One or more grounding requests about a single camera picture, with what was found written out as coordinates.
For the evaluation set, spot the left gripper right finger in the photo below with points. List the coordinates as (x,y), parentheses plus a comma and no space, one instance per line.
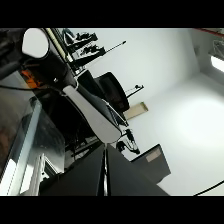
(133,181)

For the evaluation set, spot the ceiling lamp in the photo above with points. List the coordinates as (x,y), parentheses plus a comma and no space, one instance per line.
(218,63)

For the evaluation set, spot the silver frame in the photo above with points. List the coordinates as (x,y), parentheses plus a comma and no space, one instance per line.
(36,176)

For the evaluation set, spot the black office chair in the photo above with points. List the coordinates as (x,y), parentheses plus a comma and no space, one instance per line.
(111,90)

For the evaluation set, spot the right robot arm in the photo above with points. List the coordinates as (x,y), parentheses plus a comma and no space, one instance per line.
(98,121)

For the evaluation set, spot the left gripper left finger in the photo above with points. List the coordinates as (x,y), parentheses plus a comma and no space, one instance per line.
(80,180)

